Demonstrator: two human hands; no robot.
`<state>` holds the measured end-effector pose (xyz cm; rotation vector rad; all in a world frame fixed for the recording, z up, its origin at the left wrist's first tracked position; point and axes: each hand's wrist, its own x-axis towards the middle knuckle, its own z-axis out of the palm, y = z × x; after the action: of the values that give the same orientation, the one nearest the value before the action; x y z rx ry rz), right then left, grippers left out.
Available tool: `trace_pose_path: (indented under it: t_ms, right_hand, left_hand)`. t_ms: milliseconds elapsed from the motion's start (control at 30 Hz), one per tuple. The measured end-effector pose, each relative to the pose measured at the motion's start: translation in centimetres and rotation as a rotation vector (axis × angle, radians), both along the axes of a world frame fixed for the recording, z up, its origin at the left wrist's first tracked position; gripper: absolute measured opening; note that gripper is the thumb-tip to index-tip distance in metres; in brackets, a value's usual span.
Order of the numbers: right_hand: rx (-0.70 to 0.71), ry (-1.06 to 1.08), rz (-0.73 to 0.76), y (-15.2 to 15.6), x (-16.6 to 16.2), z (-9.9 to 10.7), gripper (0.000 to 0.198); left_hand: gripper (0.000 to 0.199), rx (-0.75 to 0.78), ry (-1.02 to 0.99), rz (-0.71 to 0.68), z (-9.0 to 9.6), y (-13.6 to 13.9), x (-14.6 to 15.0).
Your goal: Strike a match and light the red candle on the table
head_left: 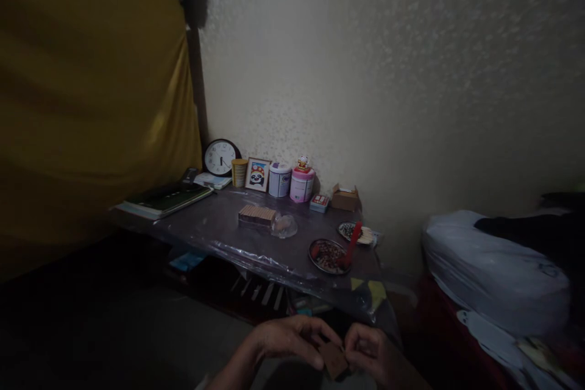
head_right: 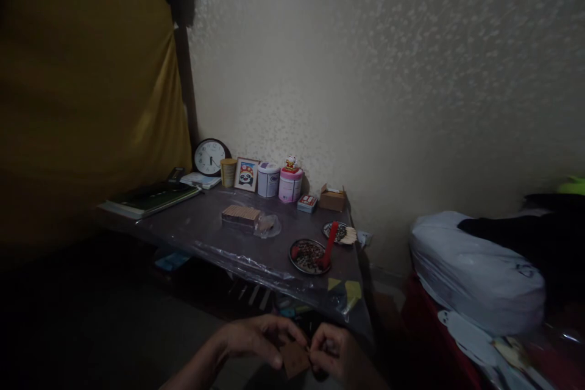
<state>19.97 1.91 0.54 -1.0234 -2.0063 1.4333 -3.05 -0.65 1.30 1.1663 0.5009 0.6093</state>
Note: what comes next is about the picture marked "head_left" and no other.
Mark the large white plastic bag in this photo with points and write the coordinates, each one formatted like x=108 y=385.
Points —
x=496 y=271

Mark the open brown cardboard box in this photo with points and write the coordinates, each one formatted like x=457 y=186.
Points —
x=345 y=197

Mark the pink tin can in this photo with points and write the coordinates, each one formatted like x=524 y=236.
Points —
x=301 y=185

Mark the yellow cloth curtain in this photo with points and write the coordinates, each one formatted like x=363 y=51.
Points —
x=87 y=125

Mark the yellow tin can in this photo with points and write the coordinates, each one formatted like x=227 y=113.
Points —
x=238 y=173

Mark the white purple tin can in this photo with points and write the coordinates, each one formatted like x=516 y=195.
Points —
x=279 y=180

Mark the person's right fingers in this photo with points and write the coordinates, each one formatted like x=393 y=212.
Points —
x=372 y=339

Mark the bundle of pale matchsticks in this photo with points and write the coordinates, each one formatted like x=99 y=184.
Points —
x=364 y=234

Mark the small brown box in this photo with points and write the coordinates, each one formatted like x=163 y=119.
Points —
x=334 y=359

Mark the round black wall clock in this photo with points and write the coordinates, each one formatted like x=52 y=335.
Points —
x=222 y=157

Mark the person's left thumb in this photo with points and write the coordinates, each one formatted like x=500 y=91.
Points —
x=312 y=356

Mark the person's right index finger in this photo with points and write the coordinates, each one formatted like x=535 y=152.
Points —
x=351 y=334

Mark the person's left fingers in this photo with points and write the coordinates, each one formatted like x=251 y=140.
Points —
x=292 y=323

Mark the clear plastic table cover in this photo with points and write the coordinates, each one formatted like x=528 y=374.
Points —
x=274 y=243

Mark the low wooden table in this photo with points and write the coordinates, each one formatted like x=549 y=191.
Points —
x=256 y=289

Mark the person's right thumb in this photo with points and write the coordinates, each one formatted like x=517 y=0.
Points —
x=353 y=353

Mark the lucky cat figurine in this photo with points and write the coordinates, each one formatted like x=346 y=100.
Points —
x=302 y=163

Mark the person's left hand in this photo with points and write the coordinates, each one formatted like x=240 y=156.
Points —
x=279 y=336

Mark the framed panda picture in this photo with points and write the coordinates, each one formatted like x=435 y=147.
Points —
x=258 y=174

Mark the black handheld device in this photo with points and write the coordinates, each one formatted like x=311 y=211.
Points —
x=188 y=175

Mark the crumpled clear plastic bag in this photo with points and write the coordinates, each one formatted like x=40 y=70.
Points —
x=283 y=224

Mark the black cloth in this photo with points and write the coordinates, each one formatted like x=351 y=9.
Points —
x=534 y=218

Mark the person's left index finger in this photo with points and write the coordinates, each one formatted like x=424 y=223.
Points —
x=325 y=333

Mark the small round metal dish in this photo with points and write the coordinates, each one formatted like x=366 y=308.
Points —
x=346 y=228

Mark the small red white box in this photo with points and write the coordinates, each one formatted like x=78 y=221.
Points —
x=319 y=202

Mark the person's right hand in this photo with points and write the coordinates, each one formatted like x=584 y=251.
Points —
x=371 y=350

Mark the dark green book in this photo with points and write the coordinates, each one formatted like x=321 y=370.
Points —
x=171 y=198

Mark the round metal tray of matchsticks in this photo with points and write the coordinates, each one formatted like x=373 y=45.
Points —
x=330 y=254

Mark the stack of white papers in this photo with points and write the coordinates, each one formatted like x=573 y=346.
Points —
x=213 y=180

